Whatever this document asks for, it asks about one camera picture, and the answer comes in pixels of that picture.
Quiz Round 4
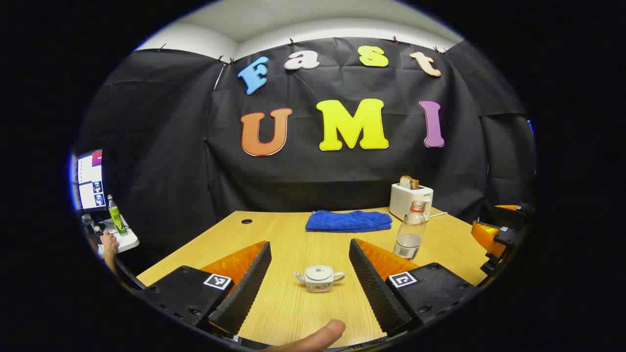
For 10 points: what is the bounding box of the white toaster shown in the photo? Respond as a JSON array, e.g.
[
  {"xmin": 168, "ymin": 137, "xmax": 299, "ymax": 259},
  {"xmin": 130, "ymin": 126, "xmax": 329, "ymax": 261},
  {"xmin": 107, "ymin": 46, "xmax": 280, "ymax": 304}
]
[{"xmin": 389, "ymin": 183, "xmax": 434, "ymax": 222}]

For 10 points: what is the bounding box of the green drink bottle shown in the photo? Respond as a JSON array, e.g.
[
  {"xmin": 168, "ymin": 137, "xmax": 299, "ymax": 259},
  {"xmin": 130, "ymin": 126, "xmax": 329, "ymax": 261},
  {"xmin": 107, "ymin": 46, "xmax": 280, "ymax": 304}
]
[{"xmin": 107, "ymin": 194, "xmax": 127, "ymax": 235}]

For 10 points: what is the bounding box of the white ceramic teacup with spout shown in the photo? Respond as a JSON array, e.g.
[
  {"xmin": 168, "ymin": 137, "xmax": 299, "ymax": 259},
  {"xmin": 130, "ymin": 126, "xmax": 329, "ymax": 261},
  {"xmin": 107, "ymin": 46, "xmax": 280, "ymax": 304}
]
[{"xmin": 294, "ymin": 265, "xmax": 346, "ymax": 293}]

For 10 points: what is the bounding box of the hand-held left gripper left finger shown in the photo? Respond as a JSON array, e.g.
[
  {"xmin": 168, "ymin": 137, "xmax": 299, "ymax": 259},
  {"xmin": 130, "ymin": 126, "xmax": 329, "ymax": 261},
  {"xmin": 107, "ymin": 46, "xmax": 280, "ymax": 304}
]
[{"xmin": 138, "ymin": 240, "xmax": 272, "ymax": 338}]

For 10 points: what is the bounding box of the blue folded towel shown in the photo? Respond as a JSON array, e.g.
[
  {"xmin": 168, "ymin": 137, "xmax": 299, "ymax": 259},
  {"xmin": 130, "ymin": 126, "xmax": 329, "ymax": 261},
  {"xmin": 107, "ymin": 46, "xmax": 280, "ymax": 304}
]
[{"xmin": 305, "ymin": 210, "xmax": 393, "ymax": 233}]

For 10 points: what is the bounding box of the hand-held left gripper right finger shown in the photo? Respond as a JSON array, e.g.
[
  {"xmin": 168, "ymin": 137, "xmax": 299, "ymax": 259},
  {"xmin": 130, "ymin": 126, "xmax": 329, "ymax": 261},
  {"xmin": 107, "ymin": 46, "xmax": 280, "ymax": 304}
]
[{"xmin": 349, "ymin": 238, "xmax": 479, "ymax": 337}]

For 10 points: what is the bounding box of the clear plastic water bottle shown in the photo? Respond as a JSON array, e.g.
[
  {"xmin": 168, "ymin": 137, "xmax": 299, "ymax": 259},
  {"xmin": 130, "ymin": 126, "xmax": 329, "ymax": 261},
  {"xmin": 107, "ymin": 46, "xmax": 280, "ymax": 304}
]
[{"xmin": 393, "ymin": 200, "xmax": 426, "ymax": 261}]

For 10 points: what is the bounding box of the computer monitor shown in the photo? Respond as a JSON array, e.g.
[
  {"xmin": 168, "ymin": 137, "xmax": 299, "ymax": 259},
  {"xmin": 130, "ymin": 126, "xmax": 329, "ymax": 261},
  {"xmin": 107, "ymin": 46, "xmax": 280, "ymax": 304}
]
[{"xmin": 73, "ymin": 149, "xmax": 108, "ymax": 212}]

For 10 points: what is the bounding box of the white side table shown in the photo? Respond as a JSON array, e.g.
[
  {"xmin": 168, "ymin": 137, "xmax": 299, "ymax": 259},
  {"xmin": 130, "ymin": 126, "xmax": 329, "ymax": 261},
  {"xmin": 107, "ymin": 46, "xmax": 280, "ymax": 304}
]
[{"xmin": 95, "ymin": 215, "xmax": 140, "ymax": 255}]

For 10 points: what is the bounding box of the black backdrop cloth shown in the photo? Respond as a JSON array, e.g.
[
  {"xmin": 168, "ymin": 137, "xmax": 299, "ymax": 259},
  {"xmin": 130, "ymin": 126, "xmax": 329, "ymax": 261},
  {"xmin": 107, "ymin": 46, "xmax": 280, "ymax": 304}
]
[{"xmin": 73, "ymin": 37, "xmax": 537, "ymax": 274}]

